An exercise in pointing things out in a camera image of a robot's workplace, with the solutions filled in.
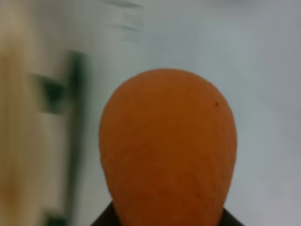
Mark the orange mandarin fruit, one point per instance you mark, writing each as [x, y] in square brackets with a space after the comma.
[168, 146]

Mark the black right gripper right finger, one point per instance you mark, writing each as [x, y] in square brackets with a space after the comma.
[227, 219]

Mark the cream linen bag green handles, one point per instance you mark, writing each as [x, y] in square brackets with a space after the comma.
[42, 92]

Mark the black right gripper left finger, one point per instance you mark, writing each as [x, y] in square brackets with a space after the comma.
[108, 217]

